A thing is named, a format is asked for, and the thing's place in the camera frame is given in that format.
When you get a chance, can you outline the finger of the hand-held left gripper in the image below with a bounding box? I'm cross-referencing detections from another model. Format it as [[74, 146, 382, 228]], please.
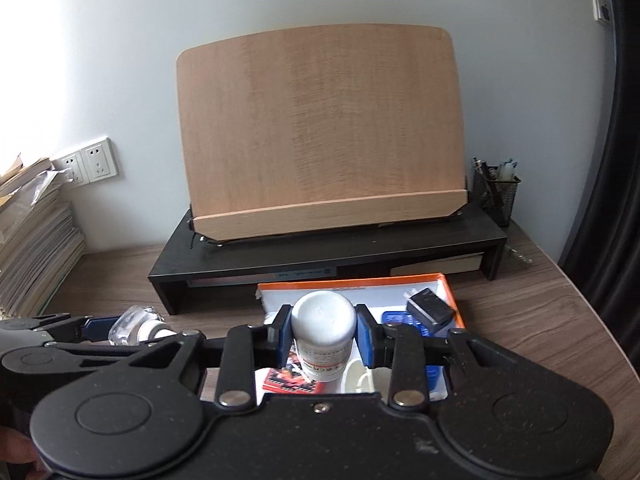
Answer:
[[46, 341, 149, 362], [31, 312, 121, 341]]

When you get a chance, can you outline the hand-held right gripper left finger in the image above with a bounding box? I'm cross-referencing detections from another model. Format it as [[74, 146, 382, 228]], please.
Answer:
[[125, 304, 297, 409]]

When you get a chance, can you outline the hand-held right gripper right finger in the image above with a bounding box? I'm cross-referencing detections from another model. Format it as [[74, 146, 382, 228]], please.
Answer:
[[355, 303, 522, 409]]

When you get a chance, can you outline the clear refill bottle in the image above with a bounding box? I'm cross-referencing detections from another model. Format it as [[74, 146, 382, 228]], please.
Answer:
[[109, 305, 172, 350]]

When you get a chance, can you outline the blue plastic case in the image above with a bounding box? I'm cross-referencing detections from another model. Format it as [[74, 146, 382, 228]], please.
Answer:
[[381, 310, 448, 393]]

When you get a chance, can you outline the white medicine bottle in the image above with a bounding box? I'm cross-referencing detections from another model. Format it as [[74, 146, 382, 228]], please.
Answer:
[[291, 292, 357, 383]]

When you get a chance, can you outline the red playing card box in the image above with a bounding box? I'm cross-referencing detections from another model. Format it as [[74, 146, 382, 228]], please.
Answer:
[[259, 366, 323, 397]]

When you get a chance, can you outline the black USB charger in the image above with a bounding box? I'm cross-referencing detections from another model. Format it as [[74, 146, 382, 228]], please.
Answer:
[[404, 287, 455, 330]]

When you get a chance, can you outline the person's left hand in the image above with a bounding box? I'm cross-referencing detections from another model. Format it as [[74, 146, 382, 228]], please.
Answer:
[[0, 427, 40, 480]]

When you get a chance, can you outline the black monitor riser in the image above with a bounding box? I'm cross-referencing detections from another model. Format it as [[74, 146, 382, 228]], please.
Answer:
[[148, 205, 510, 317]]

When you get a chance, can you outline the stack of books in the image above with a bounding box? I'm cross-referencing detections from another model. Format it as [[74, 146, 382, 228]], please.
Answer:
[[0, 152, 87, 320]]

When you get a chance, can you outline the clear plastic bag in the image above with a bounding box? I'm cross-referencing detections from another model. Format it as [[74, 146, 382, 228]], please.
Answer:
[[27, 170, 63, 206]]

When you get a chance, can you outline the black mesh pen holder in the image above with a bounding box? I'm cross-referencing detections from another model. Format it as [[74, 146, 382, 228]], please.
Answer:
[[472, 162, 522, 228]]

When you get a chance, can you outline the wooden book stand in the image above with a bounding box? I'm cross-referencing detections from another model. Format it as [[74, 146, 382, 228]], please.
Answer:
[[175, 22, 472, 243]]

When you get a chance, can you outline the black curtain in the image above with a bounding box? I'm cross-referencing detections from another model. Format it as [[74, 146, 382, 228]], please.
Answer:
[[557, 0, 640, 361]]

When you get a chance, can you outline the white wall socket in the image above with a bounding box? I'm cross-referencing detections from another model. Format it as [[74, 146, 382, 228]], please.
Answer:
[[52, 150, 83, 187], [80, 136, 121, 183]]

